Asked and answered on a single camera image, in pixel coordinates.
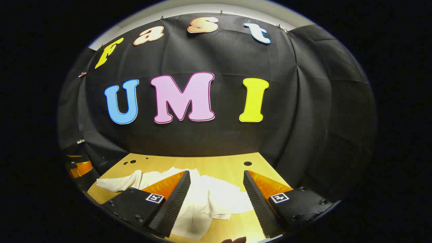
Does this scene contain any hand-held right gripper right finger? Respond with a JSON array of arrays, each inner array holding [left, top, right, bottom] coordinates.
[[243, 170, 334, 238]]

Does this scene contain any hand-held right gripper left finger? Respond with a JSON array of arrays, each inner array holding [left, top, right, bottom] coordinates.
[[102, 170, 191, 238]]

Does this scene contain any white long-sleeved garment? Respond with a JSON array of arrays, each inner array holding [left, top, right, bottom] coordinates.
[[96, 166, 254, 241]]

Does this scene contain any black backdrop cloth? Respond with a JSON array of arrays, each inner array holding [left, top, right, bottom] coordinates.
[[57, 13, 377, 203]]

